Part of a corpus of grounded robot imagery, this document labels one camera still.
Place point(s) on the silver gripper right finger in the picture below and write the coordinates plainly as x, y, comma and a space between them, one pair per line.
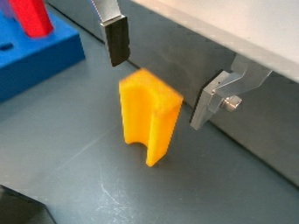
221, 93

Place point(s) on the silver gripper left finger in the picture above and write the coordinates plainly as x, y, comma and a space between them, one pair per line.
116, 29

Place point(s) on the yellow arch object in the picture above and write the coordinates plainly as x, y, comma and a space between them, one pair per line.
152, 107

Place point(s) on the blue shape sorting board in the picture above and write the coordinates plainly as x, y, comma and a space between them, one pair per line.
30, 60

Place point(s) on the red hexagon peg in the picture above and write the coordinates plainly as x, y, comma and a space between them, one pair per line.
33, 17

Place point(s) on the purple star peg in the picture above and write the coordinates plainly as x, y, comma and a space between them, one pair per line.
7, 9

